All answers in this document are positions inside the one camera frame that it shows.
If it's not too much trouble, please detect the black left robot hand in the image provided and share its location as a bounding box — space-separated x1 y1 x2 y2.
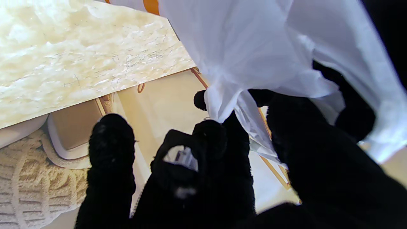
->
313 60 376 142

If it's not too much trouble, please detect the white shade tripod floor lamp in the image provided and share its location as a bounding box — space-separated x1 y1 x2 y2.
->
190 66 302 205

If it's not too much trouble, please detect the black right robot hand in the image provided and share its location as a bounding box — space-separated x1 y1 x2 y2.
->
75 89 407 229

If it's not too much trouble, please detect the beige knitted cushion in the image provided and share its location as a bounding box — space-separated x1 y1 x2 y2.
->
0 129 90 229

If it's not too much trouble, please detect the white plastic bag orange logo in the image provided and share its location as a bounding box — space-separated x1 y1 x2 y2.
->
105 0 407 167

